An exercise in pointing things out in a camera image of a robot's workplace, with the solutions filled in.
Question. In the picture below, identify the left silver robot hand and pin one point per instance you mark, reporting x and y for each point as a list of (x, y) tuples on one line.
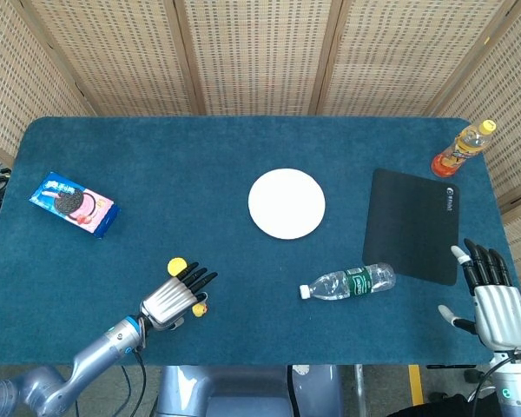
[(169, 297)]

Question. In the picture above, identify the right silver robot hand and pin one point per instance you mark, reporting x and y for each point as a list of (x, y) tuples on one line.
[(492, 299)]

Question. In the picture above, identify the yellow rubber duck toy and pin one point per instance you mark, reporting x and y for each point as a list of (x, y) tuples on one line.
[(198, 309)]

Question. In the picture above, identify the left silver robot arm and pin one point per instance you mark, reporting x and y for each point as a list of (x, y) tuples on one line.
[(61, 373)]

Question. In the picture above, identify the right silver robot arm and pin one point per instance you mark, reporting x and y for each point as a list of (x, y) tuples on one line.
[(514, 384)]

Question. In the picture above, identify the black mouse pad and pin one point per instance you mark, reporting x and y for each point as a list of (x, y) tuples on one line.
[(410, 226)]

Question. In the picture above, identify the blue table cloth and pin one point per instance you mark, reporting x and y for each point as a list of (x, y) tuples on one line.
[(226, 182)]

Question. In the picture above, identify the blue Oreo cookie box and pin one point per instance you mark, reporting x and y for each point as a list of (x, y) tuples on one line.
[(74, 204)]

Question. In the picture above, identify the clear plastic water bottle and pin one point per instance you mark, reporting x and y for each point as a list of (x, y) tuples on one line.
[(351, 283)]

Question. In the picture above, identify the white round paper plate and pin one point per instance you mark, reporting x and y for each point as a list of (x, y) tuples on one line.
[(286, 203)]

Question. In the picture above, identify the orange juice drink bottle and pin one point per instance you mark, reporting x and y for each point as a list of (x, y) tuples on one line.
[(460, 150)]

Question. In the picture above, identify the woven bamboo folding screen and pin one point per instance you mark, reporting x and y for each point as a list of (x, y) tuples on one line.
[(260, 56)]

